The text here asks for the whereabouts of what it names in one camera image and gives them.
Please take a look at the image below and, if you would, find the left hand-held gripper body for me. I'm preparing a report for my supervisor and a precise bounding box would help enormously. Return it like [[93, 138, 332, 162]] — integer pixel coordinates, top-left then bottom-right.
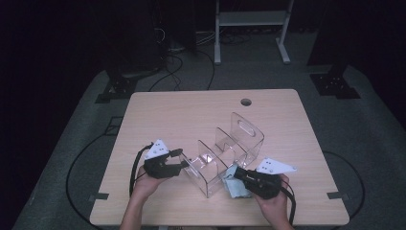
[[143, 139, 183, 180]]

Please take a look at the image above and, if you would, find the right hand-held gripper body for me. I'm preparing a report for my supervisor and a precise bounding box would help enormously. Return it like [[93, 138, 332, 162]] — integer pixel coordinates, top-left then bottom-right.
[[247, 157, 298, 199]]

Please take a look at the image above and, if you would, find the light blue cleaning cloth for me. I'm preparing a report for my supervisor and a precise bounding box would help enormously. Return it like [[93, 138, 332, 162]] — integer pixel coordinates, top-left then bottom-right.
[[220, 164, 256, 199]]

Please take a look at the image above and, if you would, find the clear acrylic divided organizer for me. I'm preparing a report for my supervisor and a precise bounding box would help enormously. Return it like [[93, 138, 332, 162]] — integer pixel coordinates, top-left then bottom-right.
[[180, 111, 265, 199]]

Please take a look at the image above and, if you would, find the person's left hand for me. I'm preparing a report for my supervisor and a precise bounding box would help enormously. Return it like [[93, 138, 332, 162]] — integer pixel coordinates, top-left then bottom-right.
[[132, 166, 170, 200]]

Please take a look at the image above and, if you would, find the person's right hand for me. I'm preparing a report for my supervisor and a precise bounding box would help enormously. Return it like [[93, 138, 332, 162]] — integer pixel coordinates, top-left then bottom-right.
[[254, 174, 290, 222]]

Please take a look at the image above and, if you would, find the black tape strip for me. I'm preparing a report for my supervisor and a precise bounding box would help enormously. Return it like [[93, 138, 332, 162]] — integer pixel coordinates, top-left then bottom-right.
[[327, 191, 349, 200], [88, 192, 110, 201]]

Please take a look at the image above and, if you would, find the black stand base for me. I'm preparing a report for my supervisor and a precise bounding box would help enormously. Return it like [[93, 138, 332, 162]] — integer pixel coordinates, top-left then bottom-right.
[[95, 68, 162, 104], [309, 61, 362, 100]]

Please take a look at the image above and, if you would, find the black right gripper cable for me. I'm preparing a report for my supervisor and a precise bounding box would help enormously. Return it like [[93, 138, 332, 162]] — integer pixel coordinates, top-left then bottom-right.
[[280, 178, 298, 225]]

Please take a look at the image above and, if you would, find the black floor cable bundle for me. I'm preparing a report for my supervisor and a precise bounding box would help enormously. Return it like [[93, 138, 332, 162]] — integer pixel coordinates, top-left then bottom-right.
[[147, 27, 216, 92]]

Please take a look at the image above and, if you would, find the black floor cable loop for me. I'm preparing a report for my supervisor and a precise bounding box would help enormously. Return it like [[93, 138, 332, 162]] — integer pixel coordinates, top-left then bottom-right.
[[65, 132, 111, 230], [322, 149, 368, 229]]

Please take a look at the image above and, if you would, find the white metal stand frame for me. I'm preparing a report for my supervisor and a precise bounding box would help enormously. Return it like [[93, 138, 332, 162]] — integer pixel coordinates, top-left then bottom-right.
[[214, 0, 295, 66]]

